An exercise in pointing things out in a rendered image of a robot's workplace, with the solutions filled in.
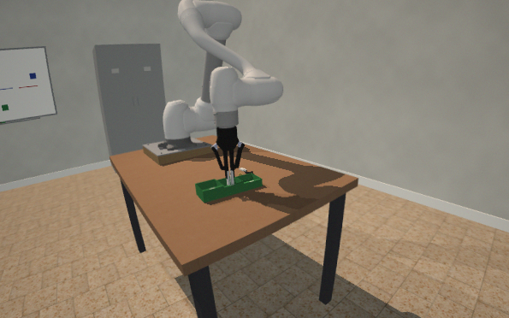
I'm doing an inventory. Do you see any green three-compartment bin rack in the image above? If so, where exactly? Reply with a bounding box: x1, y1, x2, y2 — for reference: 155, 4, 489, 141
195, 173, 263, 203

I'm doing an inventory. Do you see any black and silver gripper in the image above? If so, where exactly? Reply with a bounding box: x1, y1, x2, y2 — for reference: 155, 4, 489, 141
211, 126, 245, 186

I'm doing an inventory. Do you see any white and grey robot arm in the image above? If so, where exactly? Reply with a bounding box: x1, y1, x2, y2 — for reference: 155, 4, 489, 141
157, 0, 283, 150

